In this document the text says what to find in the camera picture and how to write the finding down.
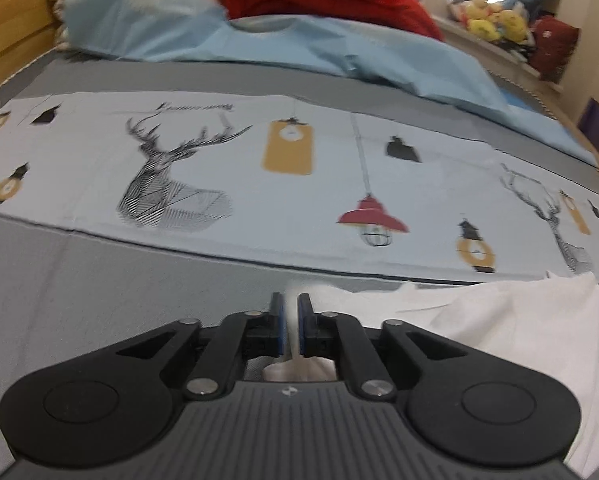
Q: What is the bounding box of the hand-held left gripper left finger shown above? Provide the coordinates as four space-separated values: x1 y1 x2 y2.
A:
114 292 287 401

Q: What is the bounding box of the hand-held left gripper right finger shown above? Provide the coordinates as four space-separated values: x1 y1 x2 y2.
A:
298 293 473 401

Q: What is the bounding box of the white t-shirt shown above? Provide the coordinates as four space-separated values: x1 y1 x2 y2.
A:
262 271 599 480

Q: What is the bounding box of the bed with printed grey sheet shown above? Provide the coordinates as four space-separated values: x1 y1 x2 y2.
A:
0 45 599 480

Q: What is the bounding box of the light blue quilt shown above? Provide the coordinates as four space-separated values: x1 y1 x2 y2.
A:
129 14 599 167

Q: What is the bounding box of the windowsill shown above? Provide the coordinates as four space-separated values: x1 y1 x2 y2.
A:
432 7 567 96

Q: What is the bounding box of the light blue pillow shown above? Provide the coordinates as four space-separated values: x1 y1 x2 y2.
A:
60 0 227 61

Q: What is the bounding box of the yellow plush toy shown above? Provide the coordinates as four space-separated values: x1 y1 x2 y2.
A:
494 7 530 45
462 0 503 43

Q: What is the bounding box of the dark red bag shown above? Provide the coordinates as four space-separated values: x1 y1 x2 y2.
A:
528 15 580 84

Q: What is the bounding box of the wooden headboard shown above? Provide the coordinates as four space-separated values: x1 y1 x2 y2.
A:
0 0 62 98

